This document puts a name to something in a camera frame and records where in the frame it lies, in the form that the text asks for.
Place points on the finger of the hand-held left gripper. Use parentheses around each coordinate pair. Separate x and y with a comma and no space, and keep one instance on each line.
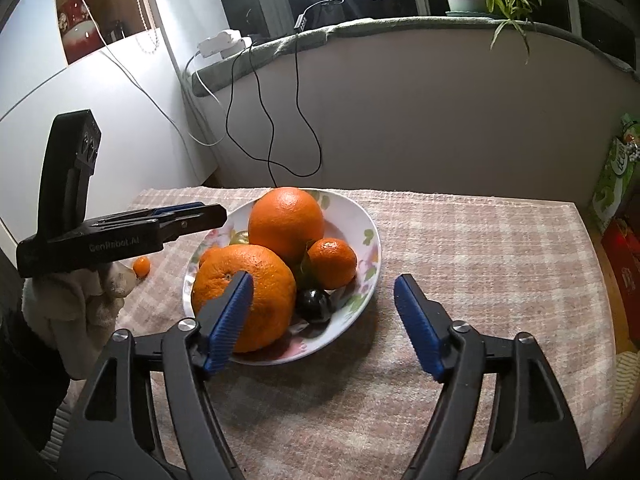
(200,222)
(175,207)

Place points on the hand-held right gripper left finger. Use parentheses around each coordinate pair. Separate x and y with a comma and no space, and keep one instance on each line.
(230,320)

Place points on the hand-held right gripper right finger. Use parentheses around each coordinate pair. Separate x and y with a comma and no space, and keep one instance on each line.
(417,325)

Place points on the large wrinkled orange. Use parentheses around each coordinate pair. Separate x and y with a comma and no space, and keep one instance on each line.
(250,300)

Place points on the green round fruit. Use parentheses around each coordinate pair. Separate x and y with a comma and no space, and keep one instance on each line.
(240,238)

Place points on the large smooth orange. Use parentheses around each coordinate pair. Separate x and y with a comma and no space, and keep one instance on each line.
(285,222)

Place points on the small mandarin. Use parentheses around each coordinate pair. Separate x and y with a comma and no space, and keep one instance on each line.
(207,256)
(332,262)

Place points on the floral white bowl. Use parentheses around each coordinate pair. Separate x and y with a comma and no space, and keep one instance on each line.
(350,220)

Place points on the person's left forearm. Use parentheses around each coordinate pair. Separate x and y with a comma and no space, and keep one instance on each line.
(27,390)

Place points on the person's left hand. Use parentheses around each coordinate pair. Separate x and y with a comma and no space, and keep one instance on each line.
(70,310)

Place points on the tiny orange kumquat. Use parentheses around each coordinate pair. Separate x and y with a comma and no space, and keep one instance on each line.
(142,266)

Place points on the white cabinet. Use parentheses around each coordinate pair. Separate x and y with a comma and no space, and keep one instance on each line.
(125,125)

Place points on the dark round fruit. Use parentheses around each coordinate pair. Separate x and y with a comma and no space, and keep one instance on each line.
(312,304)

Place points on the plaid beige tablecloth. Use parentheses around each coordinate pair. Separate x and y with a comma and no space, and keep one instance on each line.
(475,240)

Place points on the red patterned container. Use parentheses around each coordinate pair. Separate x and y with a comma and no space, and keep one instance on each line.
(77,30)

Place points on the white power strip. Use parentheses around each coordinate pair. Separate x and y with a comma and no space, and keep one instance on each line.
(222,42)

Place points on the red box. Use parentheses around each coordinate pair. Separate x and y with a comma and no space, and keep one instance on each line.
(622,265)

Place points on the striped cloth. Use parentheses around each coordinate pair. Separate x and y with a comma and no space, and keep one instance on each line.
(627,380)

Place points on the green printed package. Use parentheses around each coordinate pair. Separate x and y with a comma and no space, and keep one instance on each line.
(617,175)

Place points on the green sill cloth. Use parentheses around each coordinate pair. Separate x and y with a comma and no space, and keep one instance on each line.
(400,27)

